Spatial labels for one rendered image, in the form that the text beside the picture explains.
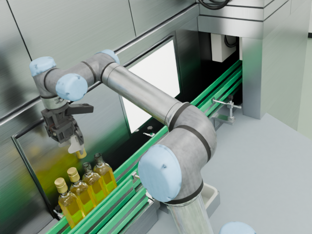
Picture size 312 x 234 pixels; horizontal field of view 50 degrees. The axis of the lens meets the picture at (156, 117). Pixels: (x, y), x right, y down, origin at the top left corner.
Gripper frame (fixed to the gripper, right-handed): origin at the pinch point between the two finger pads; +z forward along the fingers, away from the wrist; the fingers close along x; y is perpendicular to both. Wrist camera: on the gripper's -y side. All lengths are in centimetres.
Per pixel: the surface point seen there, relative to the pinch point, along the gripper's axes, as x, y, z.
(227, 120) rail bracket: 11, -81, 35
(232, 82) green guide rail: 0, -104, 26
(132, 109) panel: -13.8, -38.6, 10.5
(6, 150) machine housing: -14.4, 18.4, -6.0
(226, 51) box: -12, -119, 15
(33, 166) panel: -11.6, 13.4, 4.2
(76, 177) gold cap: 1.7, 5.3, 8.9
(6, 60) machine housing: -14.9, 5.9, -34.2
